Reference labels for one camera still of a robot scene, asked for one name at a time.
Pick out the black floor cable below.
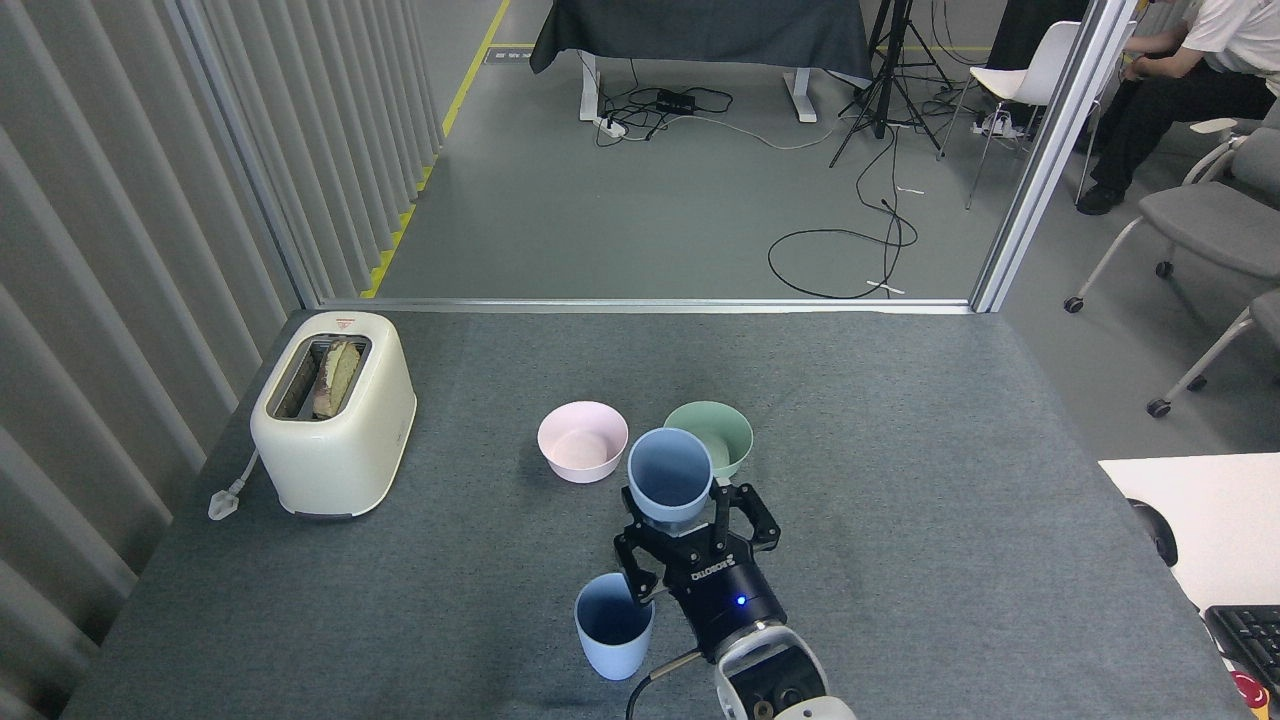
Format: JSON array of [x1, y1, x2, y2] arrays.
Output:
[[767, 125, 919, 301]]

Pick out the green bowl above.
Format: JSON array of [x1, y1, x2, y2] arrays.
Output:
[[664, 401, 754, 481]]

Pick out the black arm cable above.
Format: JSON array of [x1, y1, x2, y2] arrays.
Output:
[[626, 648, 701, 720]]

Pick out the silver post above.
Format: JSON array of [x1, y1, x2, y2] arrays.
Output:
[[970, 0, 1141, 314], [165, 0, 321, 311]]

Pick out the blue plastic cup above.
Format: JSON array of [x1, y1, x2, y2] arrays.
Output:
[[627, 428, 715, 526], [574, 572, 657, 682]]

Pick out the table with dark cloth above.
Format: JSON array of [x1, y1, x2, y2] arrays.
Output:
[[529, 0, 874, 124]]

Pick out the white desk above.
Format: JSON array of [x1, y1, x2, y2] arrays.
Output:
[[1098, 452, 1280, 613]]

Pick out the black mouse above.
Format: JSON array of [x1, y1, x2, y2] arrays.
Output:
[[1128, 498, 1179, 568]]

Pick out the black tripod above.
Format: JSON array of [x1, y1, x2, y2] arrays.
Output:
[[828, 0, 956, 169]]

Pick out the red round object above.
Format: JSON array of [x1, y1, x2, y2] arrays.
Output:
[[1228, 668, 1271, 711]]

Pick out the white plug with cable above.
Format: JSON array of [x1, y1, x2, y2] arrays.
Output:
[[208, 449, 261, 523]]

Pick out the cream white toaster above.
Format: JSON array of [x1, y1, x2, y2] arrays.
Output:
[[249, 311, 418, 520]]

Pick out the bread slice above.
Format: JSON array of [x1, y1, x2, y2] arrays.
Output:
[[311, 338, 362, 420]]

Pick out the pink bowl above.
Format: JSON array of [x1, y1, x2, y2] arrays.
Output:
[[537, 401, 630, 485]]

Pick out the grey chair on wheels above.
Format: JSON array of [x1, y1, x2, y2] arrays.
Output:
[[1146, 290, 1280, 419], [1064, 118, 1280, 315]]

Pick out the silver rail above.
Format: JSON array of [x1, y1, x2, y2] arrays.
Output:
[[318, 297, 976, 316]]

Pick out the white chair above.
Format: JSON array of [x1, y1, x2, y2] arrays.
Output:
[[937, 20, 1101, 211]]

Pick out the person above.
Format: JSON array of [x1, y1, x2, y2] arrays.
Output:
[[1075, 0, 1280, 217]]

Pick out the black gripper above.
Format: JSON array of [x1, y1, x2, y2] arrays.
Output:
[[613, 482, 789, 658]]

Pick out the black keyboard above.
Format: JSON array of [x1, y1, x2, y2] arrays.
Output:
[[1203, 605, 1280, 696]]

